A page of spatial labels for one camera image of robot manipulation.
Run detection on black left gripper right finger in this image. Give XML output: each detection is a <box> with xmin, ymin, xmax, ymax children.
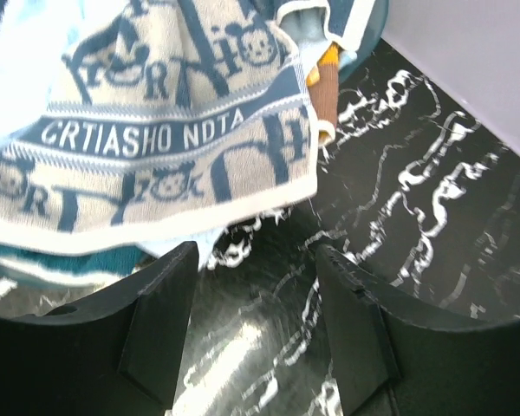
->
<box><xmin>315</xmin><ymin>245</ymin><xmax>520</xmax><ymax>415</ymax></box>

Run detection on teal patterned towel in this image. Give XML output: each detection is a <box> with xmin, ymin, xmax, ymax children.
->
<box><xmin>0</xmin><ymin>245</ymin><xmax>146</xmax><ymax>288</ymax></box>

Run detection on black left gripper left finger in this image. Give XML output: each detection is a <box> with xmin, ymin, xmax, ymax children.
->
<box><xmin>0</xmin><ymin>242</ymin><xmax>198</xmax><ymax>415</ymax></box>

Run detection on brown yellow patterned towel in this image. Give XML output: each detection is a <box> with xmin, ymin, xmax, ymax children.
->
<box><xmin>306</xmin><ymin>43</ymin><xmax>340</xmax><ymax>147</ymax></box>

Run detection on navy cream patterned towel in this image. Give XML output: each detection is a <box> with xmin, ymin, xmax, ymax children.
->
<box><xmin>0</xmin><ymin>1</ymin><xmax>374</xmax><ymax>255</ymax></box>

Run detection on white light blue towel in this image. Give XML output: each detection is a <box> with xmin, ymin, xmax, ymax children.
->
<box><xmin>0</xmin><ymin>0</ymin><xmax>96</xmax><ymax>153</ymax></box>

